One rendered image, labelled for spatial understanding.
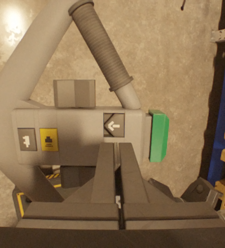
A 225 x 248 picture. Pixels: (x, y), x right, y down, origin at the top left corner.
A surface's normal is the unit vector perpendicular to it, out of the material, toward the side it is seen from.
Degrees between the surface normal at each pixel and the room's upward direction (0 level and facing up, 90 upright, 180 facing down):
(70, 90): 6
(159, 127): 22
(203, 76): 0
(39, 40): 18
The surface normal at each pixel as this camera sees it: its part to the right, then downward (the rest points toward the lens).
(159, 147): 0.00, 0.25
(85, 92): -0.29, 0.24
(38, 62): 0.35, 0.47
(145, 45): 0.39, 0.24
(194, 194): -0.87, -0.48
